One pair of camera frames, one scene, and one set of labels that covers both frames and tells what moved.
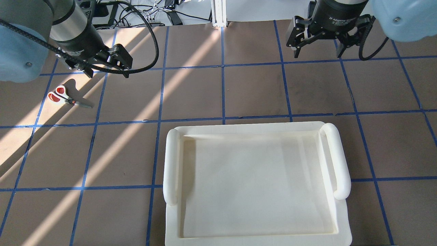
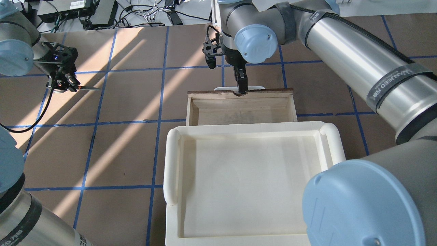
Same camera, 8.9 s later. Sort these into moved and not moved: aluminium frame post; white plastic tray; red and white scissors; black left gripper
Moved: red and white scissors; black left gripper
Not moved: aluminium frame post; white plastic tray
